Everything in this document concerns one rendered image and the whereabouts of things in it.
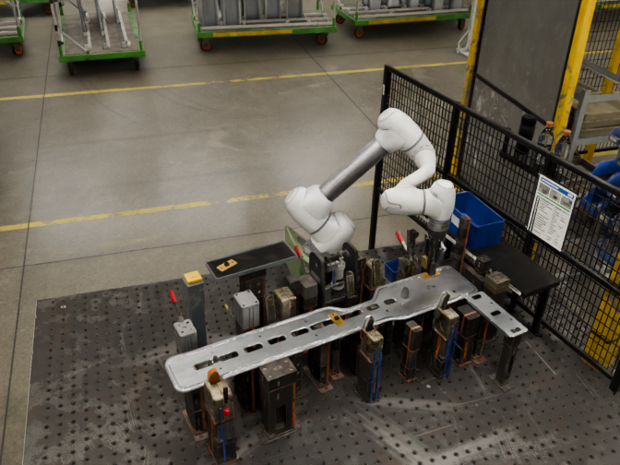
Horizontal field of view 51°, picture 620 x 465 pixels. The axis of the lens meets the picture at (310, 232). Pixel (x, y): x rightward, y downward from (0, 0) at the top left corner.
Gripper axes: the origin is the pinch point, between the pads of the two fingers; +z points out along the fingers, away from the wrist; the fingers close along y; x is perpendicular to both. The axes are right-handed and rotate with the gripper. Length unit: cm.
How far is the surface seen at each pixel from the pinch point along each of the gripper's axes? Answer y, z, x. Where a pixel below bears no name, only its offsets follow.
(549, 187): 6, -29, 55
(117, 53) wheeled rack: -608, 88, 8
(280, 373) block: 19, 9, -82
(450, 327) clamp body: 24.8, 11.8, -7.2
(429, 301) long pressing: 7.5, 11.7, -5.0
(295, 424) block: 19, 41, -75
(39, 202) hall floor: -335, 113, -130
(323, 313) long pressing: -6, 12, -50
